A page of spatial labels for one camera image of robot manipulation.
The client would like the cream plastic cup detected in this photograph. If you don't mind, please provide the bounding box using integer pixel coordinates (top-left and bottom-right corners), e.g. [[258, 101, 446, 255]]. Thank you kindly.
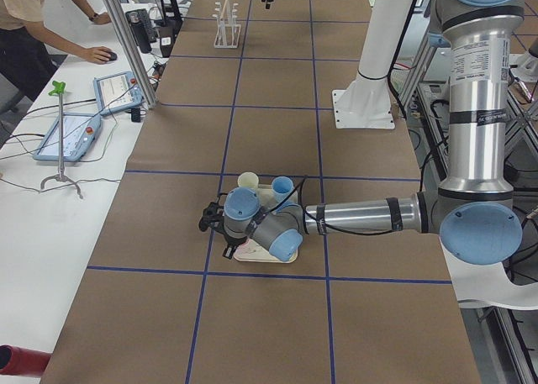
[[237, 171, 259, 189]]

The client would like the pink plastic cup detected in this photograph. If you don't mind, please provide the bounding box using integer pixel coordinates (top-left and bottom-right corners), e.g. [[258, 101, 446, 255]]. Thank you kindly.
[[236, 239, 254, 255]]

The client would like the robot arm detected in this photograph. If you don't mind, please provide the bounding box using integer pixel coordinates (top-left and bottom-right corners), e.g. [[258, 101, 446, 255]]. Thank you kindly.
[[198, 0, 524, 265]]

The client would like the person's forearm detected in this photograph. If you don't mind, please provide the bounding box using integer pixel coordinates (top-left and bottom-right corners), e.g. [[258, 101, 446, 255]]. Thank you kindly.
[[24, 22, 92, 61]]

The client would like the blue plastic cup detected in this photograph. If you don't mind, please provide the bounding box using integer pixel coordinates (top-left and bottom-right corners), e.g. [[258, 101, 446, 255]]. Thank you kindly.
[[272, 176, 294, 203]]

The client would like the person's hand on mouse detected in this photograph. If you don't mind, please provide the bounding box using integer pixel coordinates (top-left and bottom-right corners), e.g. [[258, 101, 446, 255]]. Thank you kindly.
[[82, 47, 111, 65]]

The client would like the white plastic tray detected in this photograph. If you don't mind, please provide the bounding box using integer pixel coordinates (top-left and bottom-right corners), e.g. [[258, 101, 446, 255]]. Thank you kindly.
[[233, 184, 300, 264]]

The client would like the black keyboard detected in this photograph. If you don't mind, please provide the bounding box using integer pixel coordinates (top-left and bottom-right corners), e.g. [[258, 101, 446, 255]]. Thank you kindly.
[[125, 8, 156, 53]]

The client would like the upper teach pendant tablet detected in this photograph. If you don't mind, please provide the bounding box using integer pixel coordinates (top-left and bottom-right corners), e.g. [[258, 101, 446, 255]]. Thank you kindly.
[[92, 71, 144, 116]]

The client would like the teach pendant tablet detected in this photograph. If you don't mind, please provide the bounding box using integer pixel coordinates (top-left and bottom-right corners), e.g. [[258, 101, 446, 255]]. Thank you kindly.
[[33, 113, 102, 162], [92, 71, 144, 116]]

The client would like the lower teach pendant tablet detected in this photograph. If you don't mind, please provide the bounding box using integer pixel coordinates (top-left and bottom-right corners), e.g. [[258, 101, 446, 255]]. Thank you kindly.
[[33, 113, 102, 162]]

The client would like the metal reacher grabber tool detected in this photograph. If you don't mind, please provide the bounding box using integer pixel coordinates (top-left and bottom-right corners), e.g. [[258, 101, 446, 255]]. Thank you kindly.
[[40, 81, 83, 199]]

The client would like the red cylinder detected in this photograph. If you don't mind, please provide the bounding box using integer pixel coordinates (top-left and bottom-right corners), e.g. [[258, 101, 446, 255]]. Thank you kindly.
[[1, 345, 51, 377]]

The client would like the white wire cup rack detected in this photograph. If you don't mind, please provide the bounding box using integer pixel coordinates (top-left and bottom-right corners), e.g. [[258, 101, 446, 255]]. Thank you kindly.
[[212, 0, 241, 49]]

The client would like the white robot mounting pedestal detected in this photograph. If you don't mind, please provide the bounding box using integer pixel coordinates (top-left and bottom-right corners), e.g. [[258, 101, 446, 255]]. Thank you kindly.
[[332, 0, 415, 129]]

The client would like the aluminium frame post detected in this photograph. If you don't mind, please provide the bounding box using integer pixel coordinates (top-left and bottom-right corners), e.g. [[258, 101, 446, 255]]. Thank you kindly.
[[103, 0, 157, 108]]

